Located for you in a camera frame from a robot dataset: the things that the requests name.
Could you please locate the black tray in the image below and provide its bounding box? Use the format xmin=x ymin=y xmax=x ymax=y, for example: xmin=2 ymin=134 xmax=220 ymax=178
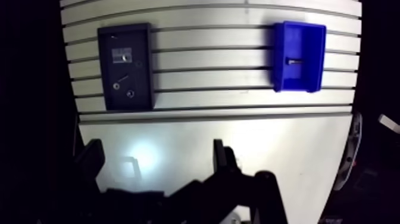
xmin=97 ymin=22 xmax=156 ymax=112

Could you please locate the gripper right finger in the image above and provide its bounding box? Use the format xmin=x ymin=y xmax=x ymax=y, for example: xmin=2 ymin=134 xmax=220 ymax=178
xmin=168 ymin=138 xmax=289 ymax=224

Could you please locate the blue bin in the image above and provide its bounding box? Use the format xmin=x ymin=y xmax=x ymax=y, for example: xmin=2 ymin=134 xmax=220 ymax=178
xmin=273 ymin=20 xmax=327 ymax=94

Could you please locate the pale holed strip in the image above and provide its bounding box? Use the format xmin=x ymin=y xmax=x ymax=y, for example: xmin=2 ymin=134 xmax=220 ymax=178
xmin=332 ymin=111 xmax=364 ymax=192

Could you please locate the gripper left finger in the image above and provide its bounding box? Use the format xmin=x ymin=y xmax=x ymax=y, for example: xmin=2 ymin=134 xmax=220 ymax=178
xmin=37 ymin=138 xmax=166 ymax=224

